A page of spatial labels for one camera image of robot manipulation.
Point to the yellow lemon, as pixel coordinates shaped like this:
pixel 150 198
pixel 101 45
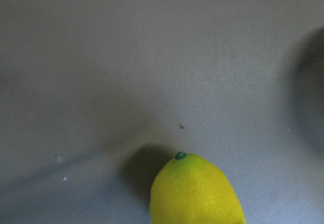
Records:
pixel 190 189

